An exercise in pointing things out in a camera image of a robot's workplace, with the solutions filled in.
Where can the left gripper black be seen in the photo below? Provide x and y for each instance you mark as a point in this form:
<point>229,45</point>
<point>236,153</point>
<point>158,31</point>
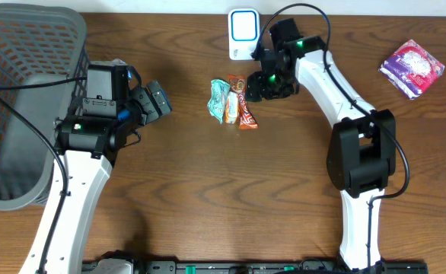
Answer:
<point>143,105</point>

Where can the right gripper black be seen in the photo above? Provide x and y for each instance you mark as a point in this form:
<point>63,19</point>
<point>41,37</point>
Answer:
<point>256,83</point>

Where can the dark grey plastic basket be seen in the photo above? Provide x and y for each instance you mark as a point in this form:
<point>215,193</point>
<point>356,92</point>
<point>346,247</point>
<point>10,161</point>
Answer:
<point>43,63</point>

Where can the purple red tissue pack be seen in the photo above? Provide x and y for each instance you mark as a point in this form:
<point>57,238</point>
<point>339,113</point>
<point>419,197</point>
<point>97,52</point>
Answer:
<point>411,69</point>

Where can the white barcode scanner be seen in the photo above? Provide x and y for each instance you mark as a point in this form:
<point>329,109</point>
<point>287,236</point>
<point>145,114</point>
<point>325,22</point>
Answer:
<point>243,33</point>

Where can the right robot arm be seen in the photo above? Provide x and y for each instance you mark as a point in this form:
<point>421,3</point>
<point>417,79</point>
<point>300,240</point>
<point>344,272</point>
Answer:
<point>361,154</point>

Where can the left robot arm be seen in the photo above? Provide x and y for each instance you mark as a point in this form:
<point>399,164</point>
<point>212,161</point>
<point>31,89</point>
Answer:
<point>87,142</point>

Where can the orange white snack packet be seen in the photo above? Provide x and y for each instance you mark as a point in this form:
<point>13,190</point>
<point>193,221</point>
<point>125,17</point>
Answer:
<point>231,108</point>

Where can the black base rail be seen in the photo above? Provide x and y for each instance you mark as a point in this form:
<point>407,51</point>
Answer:
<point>170,267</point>

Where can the orange red snack bar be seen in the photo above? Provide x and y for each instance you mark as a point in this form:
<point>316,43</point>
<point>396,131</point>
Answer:
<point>238,85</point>

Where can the teal snack wrapper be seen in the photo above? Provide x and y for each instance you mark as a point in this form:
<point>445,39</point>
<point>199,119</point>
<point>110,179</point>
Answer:
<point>219,95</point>

